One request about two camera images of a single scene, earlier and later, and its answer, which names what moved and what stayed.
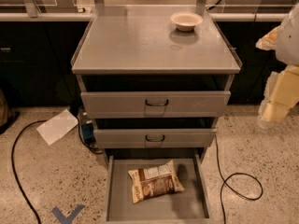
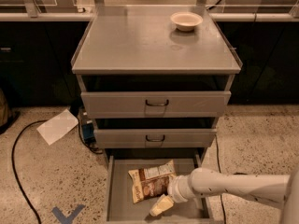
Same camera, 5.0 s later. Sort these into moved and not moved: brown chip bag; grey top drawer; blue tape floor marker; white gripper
Moved: white gripper
Not moved: blue tape floor marker; brown chip bag; grey top drawer
